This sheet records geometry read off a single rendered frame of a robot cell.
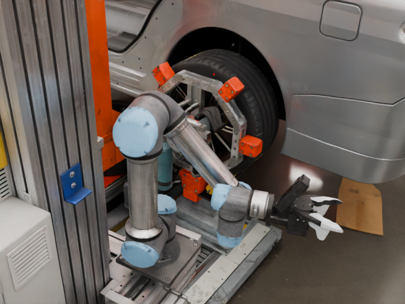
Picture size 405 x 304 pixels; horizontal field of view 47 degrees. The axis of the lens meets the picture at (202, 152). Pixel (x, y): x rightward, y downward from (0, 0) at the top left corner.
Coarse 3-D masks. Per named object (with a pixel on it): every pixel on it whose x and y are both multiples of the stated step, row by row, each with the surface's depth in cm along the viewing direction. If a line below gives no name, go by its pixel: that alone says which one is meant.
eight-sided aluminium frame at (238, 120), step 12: (180, 72) 228; (192, 72) 229; (168, 84) 235; (192, 84) 225; (204, 84) 220; (216, 84) 218; (216, 96) 219; (228, 108) 218; (240, 120) 220; (240, 132) 221; (180, 156) 255; (240, 156) 231; (228, 168) 234
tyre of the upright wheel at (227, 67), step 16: (176, 64) 238; (192, 64) 230; (208, 64) 226; (224, 64) 226; (240, 64) 231; (224, 80) 223; (240, 80) 222; (256, 80) 230; (240, 96) 221; (256, 96) 224; (272, 96) 234; (256, 112) 222; (272, 112) 233; (256, 128) 224; (272, 128) 236
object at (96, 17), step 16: (96, 0) 212; (96, 16) 215; (96, 32) 218; (96, 48) 222; (96, 64) 226; (96, 80) 229; (96, 96) 233; (96, 112) 237; (96, 128) 241; (112, 128) 251; (112, 144) 255; (112, 160) 259
